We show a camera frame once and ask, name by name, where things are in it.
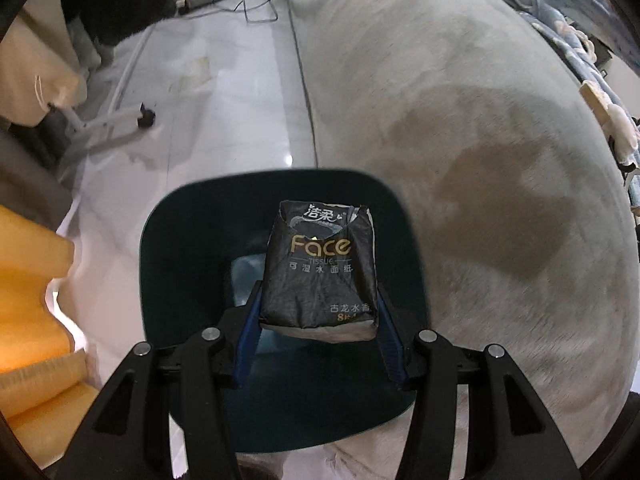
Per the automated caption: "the black tissue pack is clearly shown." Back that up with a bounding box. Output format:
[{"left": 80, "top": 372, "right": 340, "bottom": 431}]
[{"left": 259, "top": 200, "right": 378, "bottom": 344}]

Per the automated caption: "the white clothes rack base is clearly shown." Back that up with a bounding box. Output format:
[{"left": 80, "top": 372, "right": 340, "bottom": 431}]
[{"left": 54, "top": 24, "right": 156, "bottom": 162}]

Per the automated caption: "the blue patterned blanket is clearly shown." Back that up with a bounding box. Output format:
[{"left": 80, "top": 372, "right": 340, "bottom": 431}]
[{"left": 503, "top": 0, "right": 639, "bottom": 105}]

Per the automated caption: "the grey-green bed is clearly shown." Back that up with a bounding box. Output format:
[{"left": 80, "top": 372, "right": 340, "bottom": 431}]
[{"left": 290, "top": 0, "right": 639, "bottom": 464}]

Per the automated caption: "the dark teal trash bin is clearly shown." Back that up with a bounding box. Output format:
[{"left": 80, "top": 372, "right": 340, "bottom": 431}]
[{"left": 140, "top": 169, "right": 428, "bottom": 454}]

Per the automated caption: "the white sock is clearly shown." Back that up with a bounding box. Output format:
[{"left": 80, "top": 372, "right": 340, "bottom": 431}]
[{"left": 605, "top": 103, "right": 639, "bottom": 165}]

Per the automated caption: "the orange curtain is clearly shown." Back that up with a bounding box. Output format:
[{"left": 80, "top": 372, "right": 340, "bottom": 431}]
[{"left": 1, "top": 207, "right": 98, "bottom": 469}]

